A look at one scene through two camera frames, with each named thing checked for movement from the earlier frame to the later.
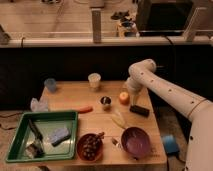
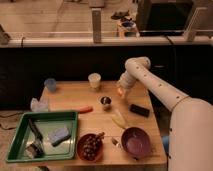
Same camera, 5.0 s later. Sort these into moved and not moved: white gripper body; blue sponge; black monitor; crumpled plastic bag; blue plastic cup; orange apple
Moved: orange apple; white gripper body
Not moved: crumpled plastic bag; blue plastic cup; black monitor; blue sponge
